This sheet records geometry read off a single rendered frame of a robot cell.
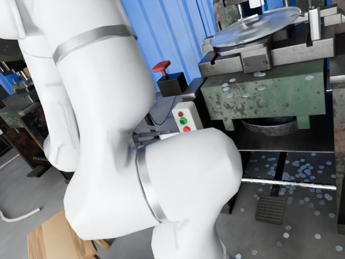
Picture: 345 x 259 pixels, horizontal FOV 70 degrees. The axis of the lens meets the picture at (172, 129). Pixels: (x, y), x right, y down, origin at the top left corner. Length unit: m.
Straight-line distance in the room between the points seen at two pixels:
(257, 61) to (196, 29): 1.53
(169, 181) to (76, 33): 0.20
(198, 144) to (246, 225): 0.96
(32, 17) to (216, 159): 0.30
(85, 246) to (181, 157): 0.80
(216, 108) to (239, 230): 0.57
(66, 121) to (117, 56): 0.32
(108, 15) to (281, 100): 0.68
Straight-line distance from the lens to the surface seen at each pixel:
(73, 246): 1.10
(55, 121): 0.59
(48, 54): 0.54
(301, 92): 0.87
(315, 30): 0.90
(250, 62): 0.91
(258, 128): 1.08
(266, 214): 1.06
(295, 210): 1.27
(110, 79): 0.29
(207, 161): 0.30
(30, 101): 2.04
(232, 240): 1.21
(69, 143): 0.63
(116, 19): 0.32
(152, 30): 2.59
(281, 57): 0.92
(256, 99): 0.90
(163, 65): 0.95
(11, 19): 0.40
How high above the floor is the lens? 1.01
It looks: 29 degrees down
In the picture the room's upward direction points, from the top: 24 degrees counter-clockwise
